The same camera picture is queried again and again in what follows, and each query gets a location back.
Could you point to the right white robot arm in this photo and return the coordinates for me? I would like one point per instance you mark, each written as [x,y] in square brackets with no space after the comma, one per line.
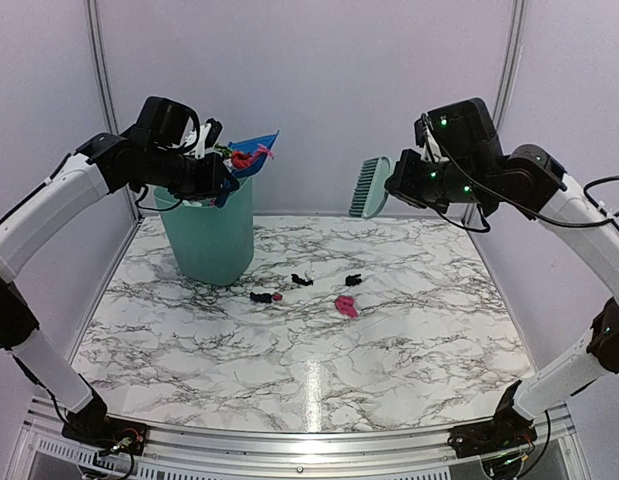
[459,160]

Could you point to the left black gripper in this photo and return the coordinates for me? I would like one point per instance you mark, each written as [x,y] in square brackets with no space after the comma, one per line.
[209,184]

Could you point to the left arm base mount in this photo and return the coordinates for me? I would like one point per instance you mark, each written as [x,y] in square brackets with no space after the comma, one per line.
[93,425]

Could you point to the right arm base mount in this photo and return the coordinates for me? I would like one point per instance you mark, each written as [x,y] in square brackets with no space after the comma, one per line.
[504,430]

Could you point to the blue plastic dustpan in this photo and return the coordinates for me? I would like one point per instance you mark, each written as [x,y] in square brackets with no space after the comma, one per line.
[249,146]

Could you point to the aluminium front frame rail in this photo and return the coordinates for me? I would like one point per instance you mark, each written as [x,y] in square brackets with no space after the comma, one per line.
[179,452]

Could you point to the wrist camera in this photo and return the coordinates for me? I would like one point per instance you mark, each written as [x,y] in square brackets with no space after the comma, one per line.
[425,140]
[198,141]

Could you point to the pink paper scrap centre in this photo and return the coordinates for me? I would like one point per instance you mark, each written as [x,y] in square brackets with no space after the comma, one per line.
[345,305]

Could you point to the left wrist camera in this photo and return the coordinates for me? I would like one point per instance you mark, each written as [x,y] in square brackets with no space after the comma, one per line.
[198,141]

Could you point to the black and white paper scrap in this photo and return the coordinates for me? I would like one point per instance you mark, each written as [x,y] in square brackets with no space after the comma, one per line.
[305,279]

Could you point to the black and pink paper scrap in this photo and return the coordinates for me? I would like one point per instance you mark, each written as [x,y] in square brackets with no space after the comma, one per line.
[265,298]

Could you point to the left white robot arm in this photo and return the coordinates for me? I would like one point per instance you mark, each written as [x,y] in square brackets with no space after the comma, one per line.
[167,146]

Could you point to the black paper scrap right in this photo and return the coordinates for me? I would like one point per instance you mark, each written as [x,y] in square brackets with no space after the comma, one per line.
[353,280]

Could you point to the teal hand brush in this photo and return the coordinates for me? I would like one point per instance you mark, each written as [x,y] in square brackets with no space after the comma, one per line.
[370,196]

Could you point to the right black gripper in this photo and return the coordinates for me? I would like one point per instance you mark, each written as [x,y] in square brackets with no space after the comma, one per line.
[403,183]

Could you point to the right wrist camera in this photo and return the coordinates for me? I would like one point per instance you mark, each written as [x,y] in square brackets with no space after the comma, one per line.
[425,140]

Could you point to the green paper scrap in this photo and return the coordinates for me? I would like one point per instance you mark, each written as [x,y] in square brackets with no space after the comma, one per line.
[222,149]

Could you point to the teal plastic waste bin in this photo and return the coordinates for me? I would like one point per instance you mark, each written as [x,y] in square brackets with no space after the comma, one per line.
[211,245]

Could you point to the paper scraps inside bin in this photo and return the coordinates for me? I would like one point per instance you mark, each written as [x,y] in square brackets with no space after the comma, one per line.
[204,203]

